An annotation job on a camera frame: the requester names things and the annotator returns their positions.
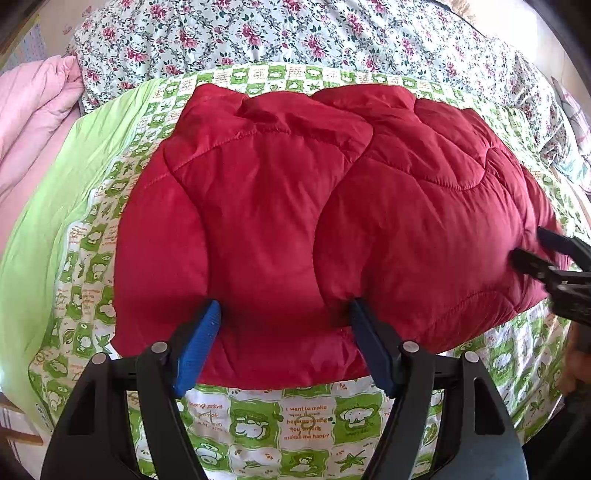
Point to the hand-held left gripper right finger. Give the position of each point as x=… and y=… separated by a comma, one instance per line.
x=374, y=346

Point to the pink blanket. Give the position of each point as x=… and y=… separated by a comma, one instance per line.
x=32, y=115

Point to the red quilted jacket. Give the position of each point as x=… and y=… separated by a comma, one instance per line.
x=300, y=221

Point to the green checked printed blanket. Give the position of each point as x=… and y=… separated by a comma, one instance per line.
x=60, y=221

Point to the plaid pillow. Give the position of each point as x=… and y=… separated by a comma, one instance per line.
x=575, y=134

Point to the wooden stool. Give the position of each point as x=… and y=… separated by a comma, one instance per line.
x=21, y=422

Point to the floral duvet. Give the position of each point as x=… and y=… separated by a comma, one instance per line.
x=277, y=37

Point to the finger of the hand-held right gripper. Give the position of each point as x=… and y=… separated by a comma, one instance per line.
x=565, y=247
x=538, y=267

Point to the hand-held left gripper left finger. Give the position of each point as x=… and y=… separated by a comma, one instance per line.
x=196, y=346

